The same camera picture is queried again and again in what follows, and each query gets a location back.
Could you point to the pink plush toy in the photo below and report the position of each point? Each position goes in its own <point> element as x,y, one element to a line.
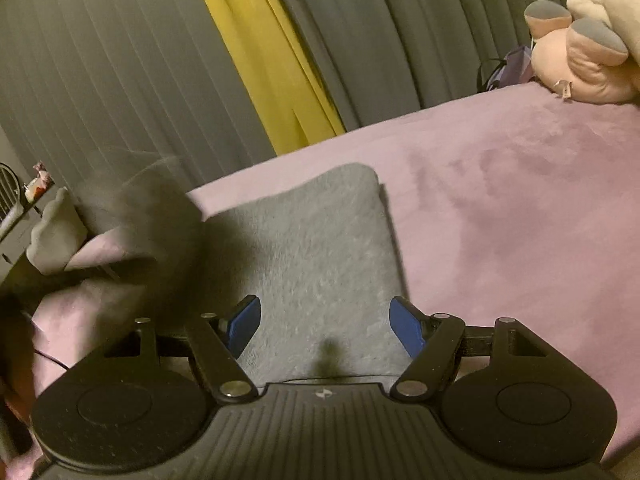
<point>585,67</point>

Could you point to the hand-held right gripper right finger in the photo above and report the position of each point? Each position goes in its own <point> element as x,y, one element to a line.
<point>406,325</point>

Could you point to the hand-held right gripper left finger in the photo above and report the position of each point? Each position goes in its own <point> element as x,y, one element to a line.
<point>245,325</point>

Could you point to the yellow curtain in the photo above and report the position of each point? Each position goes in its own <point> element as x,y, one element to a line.
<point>270,60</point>

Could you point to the grey cushion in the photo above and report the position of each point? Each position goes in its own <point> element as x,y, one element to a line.
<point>57,235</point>

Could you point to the grey curtain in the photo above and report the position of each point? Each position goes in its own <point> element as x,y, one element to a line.
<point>110,60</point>
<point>410,25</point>

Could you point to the beige plush toy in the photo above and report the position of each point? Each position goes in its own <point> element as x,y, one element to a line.
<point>622,5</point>

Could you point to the small pink object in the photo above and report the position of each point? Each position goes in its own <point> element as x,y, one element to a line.
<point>40,180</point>

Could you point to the grey pants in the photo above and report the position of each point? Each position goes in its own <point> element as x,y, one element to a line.
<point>310,250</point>

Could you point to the purple bag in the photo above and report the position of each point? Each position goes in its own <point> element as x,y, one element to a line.
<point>515,67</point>

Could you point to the pink bed blanket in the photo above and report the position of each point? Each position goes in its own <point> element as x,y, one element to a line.
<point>500,185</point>

